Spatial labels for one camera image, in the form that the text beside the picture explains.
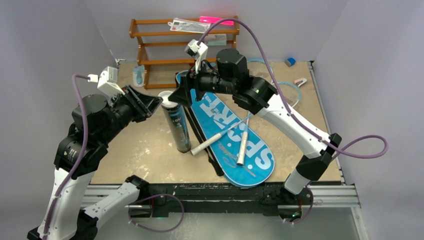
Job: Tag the clear packaged item on shelf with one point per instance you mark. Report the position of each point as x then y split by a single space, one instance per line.
188 26

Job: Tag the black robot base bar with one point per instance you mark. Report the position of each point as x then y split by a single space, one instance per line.
269 199

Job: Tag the pink and white clip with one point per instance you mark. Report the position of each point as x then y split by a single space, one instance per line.
300 82

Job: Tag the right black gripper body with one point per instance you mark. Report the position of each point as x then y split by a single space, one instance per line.
191 84

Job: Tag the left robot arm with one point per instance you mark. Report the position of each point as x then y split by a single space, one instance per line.
96 122

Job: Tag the black shuttlecock tube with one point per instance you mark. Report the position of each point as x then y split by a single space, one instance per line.
178 126

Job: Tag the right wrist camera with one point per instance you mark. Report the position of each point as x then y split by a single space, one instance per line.
198 51

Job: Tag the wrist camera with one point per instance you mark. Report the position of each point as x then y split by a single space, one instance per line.
198 51
107 82

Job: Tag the wooden three-tier shelf rack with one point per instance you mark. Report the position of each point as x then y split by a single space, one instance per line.
158 46

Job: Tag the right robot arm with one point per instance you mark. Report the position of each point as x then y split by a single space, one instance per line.
261 98

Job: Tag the small white box on shelf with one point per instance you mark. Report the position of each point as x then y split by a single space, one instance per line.
215 39

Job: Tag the light blue packaged tool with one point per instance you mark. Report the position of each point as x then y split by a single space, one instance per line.
138 76

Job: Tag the pink fluorescent ruler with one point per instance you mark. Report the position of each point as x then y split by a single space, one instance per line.
213 20

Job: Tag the blue and grey eraser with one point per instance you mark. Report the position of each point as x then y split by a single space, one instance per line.
290 62

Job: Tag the blue racket bag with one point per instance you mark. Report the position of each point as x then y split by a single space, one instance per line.
211 116

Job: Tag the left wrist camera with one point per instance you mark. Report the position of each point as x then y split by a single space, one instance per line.
107 82

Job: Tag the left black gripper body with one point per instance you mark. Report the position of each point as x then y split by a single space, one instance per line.
125 111

